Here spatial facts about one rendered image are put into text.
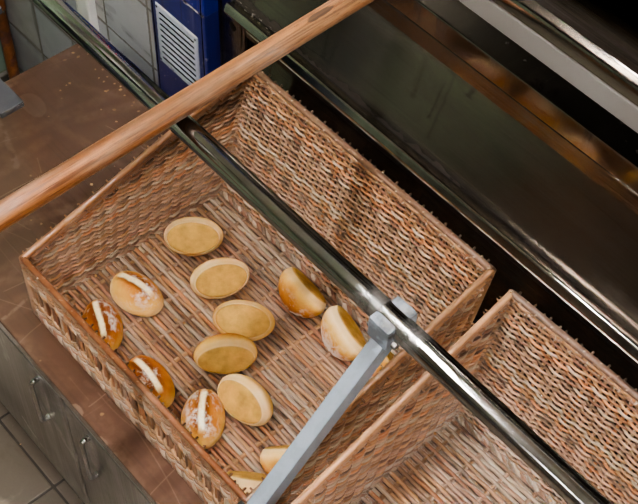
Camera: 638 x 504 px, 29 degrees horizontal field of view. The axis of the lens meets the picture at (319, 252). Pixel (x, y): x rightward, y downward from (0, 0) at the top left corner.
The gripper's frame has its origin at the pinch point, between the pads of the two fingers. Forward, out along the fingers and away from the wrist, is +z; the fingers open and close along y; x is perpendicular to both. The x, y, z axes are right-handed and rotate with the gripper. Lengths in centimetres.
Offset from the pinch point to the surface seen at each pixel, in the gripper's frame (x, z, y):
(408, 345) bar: -17, 47, 18
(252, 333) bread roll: -27, 8, 72
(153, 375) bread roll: -10, 5, 70
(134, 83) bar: -17.9, -2.3, 17.2
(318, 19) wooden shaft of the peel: -40.4, 6.6, 13.8
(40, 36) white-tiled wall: -56, -100, 103
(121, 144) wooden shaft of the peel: -9.3, 7.1, 14.1
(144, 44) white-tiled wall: -55, -57, 74
